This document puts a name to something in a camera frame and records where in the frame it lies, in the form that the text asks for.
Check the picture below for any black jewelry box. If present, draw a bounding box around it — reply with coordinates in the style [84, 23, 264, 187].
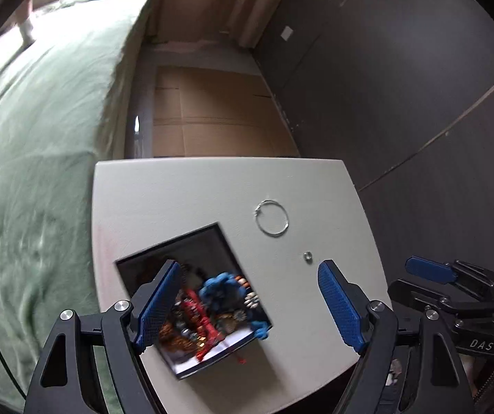
[115, 223, 272, 380]

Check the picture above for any silver ring hoop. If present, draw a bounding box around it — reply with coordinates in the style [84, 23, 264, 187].
[254, 199, 290, 238]

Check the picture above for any blue knitted flower bracelet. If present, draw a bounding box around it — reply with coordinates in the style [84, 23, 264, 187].
[198, 271, 273, 341]

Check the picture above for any pink curtain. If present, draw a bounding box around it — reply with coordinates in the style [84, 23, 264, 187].
[148, 0, 281, 49]

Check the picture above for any brown cardboard sheet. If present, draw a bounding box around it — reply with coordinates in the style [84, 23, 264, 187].
[152, 66, 299, 158]

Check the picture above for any brown rudraksha bead bracelet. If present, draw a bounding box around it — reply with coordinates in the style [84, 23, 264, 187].
[158, 318, 207, 356]

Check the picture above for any red string bracelet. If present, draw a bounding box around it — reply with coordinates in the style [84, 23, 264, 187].
[179, 286, 248, 366]

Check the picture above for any white bed mattress side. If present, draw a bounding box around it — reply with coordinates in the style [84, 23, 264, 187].
[95, 29, 154, 165]

